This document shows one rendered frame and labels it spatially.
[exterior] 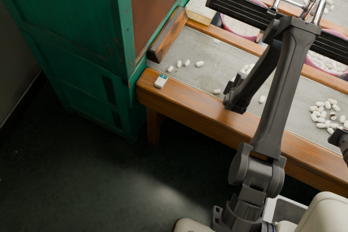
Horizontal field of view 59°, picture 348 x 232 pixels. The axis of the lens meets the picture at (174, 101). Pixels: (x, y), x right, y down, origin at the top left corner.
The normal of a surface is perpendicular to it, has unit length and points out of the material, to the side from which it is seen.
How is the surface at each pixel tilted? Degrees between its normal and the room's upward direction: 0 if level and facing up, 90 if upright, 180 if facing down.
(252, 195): 38
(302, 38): 21
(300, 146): 0
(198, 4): 0
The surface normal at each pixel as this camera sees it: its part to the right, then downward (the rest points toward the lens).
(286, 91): 0.06, -0.11
